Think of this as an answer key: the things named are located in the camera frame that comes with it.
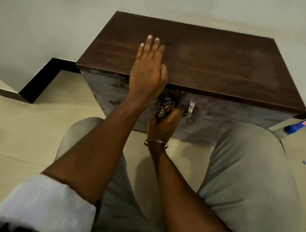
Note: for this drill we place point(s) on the white shirt sleeve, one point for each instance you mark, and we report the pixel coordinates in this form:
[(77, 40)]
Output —
[(45, 203)]

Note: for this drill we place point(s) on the person's left thumb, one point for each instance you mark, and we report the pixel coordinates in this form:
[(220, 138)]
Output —
[(164, 73)]

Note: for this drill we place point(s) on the person's leg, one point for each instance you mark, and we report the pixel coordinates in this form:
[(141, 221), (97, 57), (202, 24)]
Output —
[(248, 181), (117, 205)]

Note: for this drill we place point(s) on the person's left forearm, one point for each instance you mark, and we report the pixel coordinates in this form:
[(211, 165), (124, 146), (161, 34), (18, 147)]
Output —
[(95, 148)]

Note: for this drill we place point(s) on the silver metal bangle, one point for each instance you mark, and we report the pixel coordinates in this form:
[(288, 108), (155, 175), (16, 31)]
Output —
[(155, 141)]

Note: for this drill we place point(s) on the person's right hand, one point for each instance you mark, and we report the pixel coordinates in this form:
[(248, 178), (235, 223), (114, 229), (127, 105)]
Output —
[(162, 127)]

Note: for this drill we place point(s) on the person's left middle finger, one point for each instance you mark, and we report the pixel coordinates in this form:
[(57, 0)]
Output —
[(155, 49)]

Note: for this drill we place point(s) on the dark brown wooden cabinet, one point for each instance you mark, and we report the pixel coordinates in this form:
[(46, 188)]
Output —
[(215, 62)]

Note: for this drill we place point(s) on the person's left hand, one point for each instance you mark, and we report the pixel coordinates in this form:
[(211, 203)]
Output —
[(145, 78)]

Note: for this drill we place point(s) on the person's left leg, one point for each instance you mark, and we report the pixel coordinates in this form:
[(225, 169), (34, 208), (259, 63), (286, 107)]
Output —
[(117, 205)]

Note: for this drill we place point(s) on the person's right fingers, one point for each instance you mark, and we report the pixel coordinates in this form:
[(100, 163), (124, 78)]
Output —
[(174, 114)]

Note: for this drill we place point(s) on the striped cleaning cloth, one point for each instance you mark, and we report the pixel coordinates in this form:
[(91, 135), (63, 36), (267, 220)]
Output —
[(163, 108)]

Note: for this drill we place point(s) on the clear bottle with blue cap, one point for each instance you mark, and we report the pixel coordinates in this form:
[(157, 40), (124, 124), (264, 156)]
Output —
[(295, 127)]

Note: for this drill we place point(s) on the person's left little finger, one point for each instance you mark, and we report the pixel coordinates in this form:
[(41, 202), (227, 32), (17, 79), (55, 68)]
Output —
[(140, 53)]

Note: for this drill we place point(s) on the person's right forearm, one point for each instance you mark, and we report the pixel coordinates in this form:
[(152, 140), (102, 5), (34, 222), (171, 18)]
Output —
[(181, 188)]

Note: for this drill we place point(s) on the person's right leg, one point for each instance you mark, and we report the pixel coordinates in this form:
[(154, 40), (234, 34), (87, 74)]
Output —
[(248, 181)]

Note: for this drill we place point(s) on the black skirting board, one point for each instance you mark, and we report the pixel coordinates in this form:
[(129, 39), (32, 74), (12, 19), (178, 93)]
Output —
[(44, 77)]

